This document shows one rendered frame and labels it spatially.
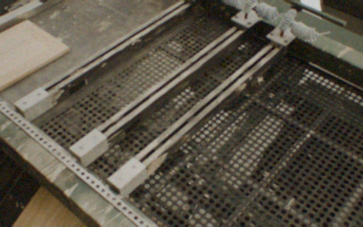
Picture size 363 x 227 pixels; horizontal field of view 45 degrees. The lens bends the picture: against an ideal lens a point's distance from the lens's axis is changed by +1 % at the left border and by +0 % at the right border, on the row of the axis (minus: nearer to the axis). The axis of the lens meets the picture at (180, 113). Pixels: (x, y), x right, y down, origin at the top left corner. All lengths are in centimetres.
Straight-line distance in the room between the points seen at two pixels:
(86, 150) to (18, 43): 78
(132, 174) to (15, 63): 83
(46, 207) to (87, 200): 39
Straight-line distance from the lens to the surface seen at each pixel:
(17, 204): 198
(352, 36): 262
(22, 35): 224
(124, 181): 151
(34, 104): 180
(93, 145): 161
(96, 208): 149
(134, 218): 146
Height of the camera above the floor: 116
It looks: 3 degrees up
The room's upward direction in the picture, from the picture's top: 35 degrees clockwise
